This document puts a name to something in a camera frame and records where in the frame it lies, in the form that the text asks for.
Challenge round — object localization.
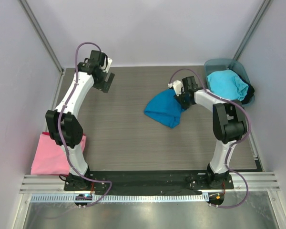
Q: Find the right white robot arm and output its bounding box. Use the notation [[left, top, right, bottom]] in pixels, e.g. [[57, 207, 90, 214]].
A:
[[168, 76, 249, 189]]

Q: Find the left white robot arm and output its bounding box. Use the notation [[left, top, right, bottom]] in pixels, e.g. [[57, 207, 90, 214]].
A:
[[45, 50, 115, 191]]

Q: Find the blue translucent plastic bin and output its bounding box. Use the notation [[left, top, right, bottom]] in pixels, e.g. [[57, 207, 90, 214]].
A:
[[204, 58, 255, 106]]

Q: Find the light blue t shirt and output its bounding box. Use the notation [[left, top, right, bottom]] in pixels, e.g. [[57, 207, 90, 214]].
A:
[[207, 70, 249, 101]]

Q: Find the black t shirt in bin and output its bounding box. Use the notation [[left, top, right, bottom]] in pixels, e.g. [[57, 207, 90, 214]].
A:
[[232, 73, 255, 105]]

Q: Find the pink folded t shirt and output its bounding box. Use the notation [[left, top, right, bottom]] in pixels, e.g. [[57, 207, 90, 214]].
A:
[[30, 132, 88, 176]]

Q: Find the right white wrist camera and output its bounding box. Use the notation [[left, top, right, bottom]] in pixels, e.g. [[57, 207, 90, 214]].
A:
[[168, 80, 184, 96]]

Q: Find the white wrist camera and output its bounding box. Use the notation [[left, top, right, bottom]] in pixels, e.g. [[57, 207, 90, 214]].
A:
[[100, 57, 112, 73], [168, 80, 184, 96]]

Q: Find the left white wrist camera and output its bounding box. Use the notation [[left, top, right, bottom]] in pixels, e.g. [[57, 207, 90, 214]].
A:
[[100, 57, 112, 73]]

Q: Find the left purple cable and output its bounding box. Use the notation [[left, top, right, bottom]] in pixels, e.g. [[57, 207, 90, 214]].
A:
[[58, 42, 112, 207]]

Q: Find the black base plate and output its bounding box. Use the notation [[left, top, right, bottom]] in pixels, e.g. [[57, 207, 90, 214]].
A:
[[64, 170, 234, 196]]

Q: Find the slotted white cable duct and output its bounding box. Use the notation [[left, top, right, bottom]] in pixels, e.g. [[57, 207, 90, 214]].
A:
[[31, 193, 209, 203]]

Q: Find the left aluminium corner post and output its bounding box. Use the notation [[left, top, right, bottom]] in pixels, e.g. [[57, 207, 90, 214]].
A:
[[18, 0, 64, 75]]

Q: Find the aluminium corner post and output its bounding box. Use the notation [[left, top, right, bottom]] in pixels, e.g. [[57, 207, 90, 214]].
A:
[[233, 0, 273, 61], [18, 0, 64, 75]]

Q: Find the aluminium front rail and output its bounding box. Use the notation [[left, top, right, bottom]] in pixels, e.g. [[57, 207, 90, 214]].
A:
[[19, 172, 280, 194]]

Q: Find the right aluminium corner post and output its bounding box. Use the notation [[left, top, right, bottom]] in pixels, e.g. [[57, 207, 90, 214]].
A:
[[233, 0, 273, 61]]

